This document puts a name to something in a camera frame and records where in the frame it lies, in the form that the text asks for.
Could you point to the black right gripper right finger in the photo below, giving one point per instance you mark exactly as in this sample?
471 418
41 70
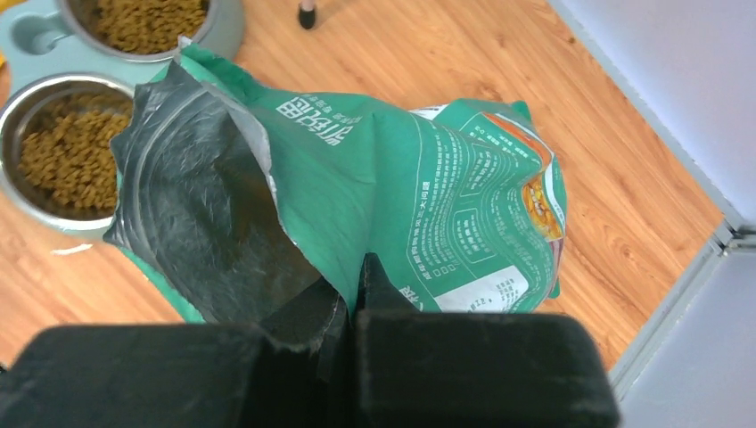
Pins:
420 369

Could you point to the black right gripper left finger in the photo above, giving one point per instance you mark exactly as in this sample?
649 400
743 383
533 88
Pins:
271 374

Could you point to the green dog food bag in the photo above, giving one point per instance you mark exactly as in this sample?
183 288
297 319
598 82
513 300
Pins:
235 196

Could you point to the green double pet bowl stand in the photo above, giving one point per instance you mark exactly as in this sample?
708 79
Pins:
51 54

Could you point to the brown kibble in near bowl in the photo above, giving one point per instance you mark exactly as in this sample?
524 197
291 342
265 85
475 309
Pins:
66 152

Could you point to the brown kibble in bowl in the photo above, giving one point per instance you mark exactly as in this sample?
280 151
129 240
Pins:
148 26
66 152

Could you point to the near steel bowl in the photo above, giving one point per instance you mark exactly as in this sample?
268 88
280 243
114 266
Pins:
56 160

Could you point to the pink music stand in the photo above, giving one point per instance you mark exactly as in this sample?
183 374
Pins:
312 13

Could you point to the brown kibble in far bowl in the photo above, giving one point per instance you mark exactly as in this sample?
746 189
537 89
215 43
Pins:
148 26

